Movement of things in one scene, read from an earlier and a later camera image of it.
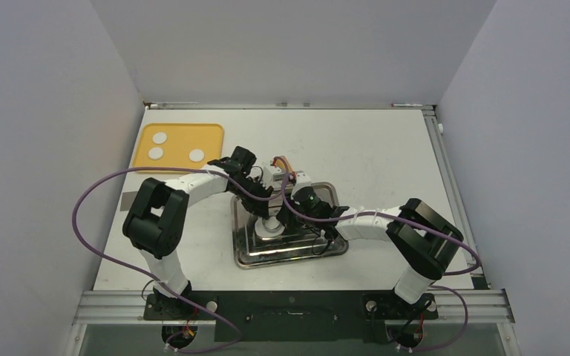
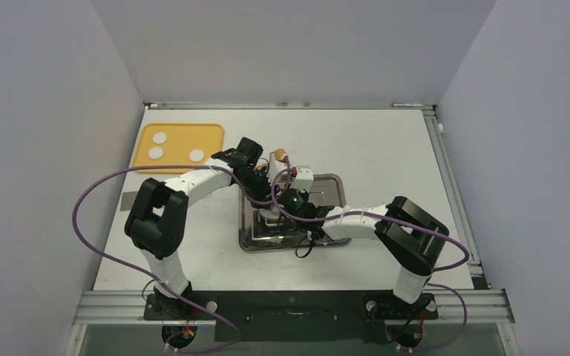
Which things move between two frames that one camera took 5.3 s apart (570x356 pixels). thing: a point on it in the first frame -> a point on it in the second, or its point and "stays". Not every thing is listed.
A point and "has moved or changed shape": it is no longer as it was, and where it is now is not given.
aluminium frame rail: [479, 280] stays
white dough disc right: [197, 155] stays
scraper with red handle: [128, 199] stays
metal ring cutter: [271, 230] has moved or changed shape
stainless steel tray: [251, 249] has moved or changed shape
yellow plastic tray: [188, 145] stays
